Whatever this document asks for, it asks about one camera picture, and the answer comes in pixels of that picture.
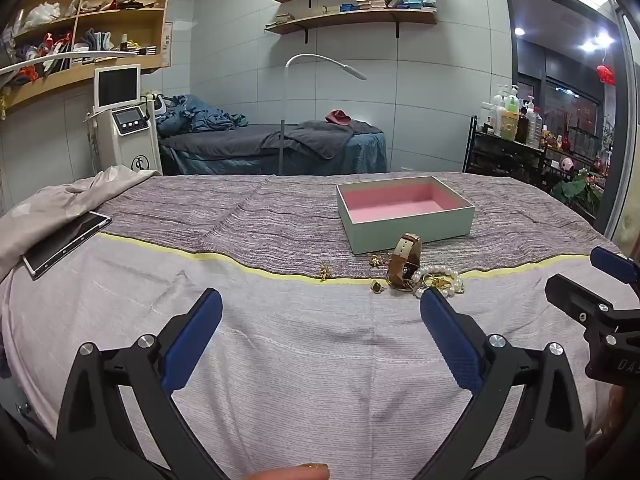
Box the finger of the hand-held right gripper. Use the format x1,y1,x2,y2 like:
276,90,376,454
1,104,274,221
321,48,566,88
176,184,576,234
589,246,640,287
544,273,615,328

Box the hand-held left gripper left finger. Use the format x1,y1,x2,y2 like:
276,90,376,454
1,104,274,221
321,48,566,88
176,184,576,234
56,287,231,480

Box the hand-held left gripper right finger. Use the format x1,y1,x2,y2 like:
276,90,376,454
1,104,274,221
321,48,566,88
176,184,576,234
415,287,587,480

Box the white pearl bracelet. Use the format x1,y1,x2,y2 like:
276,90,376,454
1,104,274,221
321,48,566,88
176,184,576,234
412,265,465,297

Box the beige strap wristwatch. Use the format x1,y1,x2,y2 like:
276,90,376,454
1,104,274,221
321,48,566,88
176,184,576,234
386,233,424,292

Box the mint green box pink lining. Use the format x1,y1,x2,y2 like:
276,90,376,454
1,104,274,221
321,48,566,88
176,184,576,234
336,176,475,256

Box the person's left hand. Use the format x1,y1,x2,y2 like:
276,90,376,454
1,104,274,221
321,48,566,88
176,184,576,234
239,463,331,480

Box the green leafy plant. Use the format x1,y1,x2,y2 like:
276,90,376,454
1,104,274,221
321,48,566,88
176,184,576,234
552,169,604,214

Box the black metal rack cart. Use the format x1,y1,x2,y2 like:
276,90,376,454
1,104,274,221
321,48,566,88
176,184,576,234
462,115,552,182

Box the group of toiletry bottles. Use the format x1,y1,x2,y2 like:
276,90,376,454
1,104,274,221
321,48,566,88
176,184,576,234
477,83,547,149

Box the massage bed blue cover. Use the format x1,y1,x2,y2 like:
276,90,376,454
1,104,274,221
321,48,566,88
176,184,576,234
157,120,389,177

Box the beige patterned blanket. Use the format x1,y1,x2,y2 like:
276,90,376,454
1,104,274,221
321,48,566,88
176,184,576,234
0,166,162,283

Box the blue crumpled duvet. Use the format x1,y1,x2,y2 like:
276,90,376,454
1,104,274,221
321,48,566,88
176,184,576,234
155,94,250,137

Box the white beauty machine with screen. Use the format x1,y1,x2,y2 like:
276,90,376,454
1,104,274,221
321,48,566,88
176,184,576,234
83,64,164,177

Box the dark grey towel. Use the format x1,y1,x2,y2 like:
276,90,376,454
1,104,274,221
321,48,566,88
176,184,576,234
262,120,384,160

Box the white floor lamp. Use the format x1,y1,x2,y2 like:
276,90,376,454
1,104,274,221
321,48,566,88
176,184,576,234
279,53,368,176

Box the folded grey towels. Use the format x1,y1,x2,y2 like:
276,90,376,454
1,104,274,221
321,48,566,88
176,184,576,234
74,30,119,52

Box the white curved bar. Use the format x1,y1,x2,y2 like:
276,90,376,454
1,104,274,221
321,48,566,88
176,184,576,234
0,51,101,79

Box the wooden cubby shelf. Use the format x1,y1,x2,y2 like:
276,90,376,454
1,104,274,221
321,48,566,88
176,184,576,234
0,0,174,112

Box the red cloth bundle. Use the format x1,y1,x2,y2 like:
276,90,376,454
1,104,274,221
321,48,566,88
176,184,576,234
14,32,72,86

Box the white plastic bag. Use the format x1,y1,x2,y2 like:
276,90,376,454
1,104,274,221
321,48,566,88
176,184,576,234
22,2,62,29

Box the white frame tablet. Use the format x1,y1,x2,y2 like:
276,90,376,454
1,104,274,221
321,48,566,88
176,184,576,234
21,211,113,280

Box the dark door frame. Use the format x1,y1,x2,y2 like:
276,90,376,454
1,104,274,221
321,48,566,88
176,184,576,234
501,0,632,242

